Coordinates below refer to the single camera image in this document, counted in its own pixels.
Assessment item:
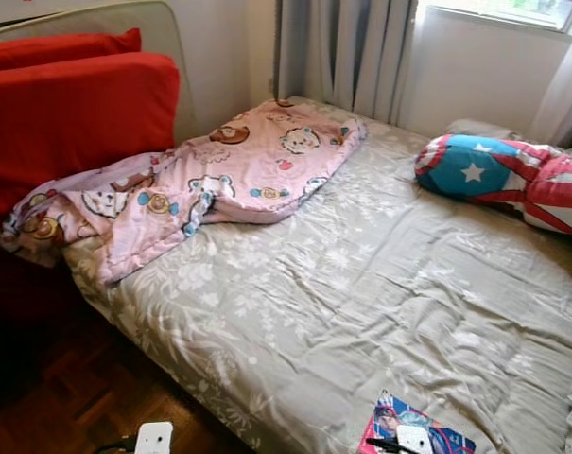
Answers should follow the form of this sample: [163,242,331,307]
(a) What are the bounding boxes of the colourful comic book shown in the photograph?
[358,391,477,454]

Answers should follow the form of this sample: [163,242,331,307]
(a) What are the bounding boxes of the star and stripes bolster pillow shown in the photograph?
[415,133,572,236]

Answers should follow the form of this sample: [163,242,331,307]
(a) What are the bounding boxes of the flat grey pillow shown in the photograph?
[444,118,525,143]

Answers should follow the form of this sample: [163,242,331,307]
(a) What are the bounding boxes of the white sheer curtain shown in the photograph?
[529,0,572,148]

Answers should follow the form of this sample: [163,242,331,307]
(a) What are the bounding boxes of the bright window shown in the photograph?
[423,0,572,31]

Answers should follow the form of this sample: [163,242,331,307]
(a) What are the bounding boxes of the bed with grey floral sheet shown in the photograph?
[63,95,572,454]

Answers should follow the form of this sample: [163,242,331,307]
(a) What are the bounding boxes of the grey pleated curtain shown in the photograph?
[276,0,419,124]

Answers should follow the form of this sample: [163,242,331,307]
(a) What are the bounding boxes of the pink cartoon bear quilt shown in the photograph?
[0,97,368,288]

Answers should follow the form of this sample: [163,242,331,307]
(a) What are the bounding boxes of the thick red covered mattress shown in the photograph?
[0,52,181,313]

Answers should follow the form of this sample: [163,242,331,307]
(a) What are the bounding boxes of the thin red covered cushion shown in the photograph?
[0,28,143,74]

